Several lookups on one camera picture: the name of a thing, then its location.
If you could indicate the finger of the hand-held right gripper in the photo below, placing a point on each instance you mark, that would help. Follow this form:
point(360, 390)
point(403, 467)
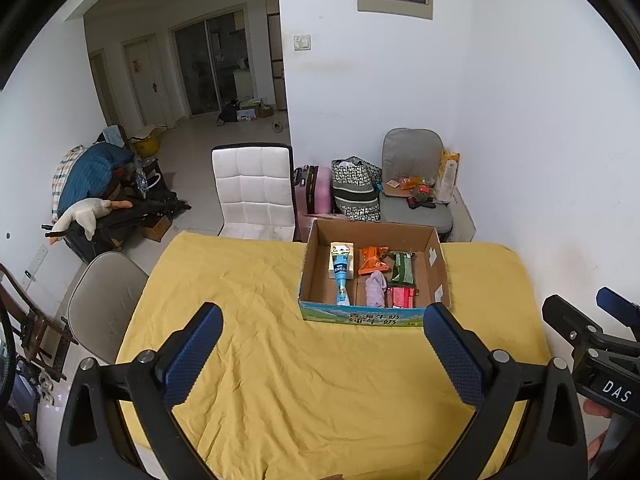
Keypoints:
point(570, 317)
point(622, 307)

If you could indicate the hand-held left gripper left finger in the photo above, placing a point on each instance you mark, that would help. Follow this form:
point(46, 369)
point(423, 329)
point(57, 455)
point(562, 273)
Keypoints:
point(192, 360)

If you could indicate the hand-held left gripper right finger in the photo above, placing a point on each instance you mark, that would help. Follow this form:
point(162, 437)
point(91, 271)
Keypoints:
point(452, 357)

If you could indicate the red snack packet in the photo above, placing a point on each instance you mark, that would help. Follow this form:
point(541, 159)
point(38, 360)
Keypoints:
point(401, 298)

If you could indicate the green snack packet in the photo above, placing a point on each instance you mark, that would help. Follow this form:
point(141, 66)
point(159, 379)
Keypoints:
point(403, 270)

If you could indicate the purple sock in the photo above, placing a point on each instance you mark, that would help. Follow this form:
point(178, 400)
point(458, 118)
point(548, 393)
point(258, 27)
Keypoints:
point(376, 289)

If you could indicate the orange snack packet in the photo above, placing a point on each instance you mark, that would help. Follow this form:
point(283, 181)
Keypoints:
point(372, 259)

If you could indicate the blue white tube packet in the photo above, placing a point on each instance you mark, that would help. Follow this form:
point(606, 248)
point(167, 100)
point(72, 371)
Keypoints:
point(341, 277)

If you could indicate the cream tissue pack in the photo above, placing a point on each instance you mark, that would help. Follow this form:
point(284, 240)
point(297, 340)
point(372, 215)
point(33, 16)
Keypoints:
point(341, 249)

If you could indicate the cardboard box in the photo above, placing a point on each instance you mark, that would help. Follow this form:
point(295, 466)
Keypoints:
point(320, 260)

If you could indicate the person's right hand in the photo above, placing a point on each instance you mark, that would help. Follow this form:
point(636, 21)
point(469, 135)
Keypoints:
point(597, 410)

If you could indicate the yellow table cloth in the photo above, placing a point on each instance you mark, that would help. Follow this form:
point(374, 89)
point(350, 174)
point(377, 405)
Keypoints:
point(280, 360)

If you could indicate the beige chair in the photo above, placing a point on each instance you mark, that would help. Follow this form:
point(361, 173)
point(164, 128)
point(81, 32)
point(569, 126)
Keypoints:
point(102, 300)

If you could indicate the small brown floor box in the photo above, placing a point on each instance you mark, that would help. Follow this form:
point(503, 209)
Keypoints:
point(156, 227)

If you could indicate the dark wooden chair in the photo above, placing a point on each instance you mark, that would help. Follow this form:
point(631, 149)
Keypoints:
point(35, 330)

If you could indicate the black folded stroller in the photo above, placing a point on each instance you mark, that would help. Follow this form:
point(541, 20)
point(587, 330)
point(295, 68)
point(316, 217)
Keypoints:
point(135, 210)

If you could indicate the red green small toy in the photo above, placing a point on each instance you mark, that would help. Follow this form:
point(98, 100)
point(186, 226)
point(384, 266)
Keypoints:
point(421, 194)

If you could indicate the yellow white paper bag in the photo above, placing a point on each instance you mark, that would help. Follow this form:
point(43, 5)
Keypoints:
point(446, 175)

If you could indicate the white goose plush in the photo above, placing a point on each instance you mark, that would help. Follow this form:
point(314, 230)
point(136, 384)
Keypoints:
point(82, 212)

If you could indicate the white quilted chair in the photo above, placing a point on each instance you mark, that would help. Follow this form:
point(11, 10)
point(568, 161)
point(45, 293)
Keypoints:
point(252, 185)

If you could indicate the patterned tote bag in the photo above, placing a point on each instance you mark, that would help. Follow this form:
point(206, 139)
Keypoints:
point(356, 185)

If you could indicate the pink suitcase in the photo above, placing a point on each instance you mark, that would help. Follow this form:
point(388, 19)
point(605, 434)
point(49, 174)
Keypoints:
point(317, 192)

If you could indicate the blue cloth pile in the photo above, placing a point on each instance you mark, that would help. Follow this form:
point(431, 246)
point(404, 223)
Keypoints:
point(87, 175)

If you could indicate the grey cushioned armchair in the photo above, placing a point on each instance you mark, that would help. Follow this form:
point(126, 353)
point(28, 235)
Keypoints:
point(410, 147)

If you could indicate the yellow helmet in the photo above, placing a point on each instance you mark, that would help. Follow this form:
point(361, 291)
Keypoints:
point(146, 144)

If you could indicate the plaid cloth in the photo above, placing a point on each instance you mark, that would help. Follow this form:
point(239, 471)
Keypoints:
point(61, 175)

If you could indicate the black floor bag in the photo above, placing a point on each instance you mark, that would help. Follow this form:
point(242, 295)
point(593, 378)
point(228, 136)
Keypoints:
point(229, 111)

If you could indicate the cream wooden door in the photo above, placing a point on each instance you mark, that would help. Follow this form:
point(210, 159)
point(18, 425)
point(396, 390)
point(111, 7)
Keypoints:
point(145, 80)

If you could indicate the glass sliding door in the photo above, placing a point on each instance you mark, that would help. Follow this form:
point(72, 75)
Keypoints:
point(207, 65)

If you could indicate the white wall switch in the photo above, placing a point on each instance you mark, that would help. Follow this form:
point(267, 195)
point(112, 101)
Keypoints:
point(301, 42)

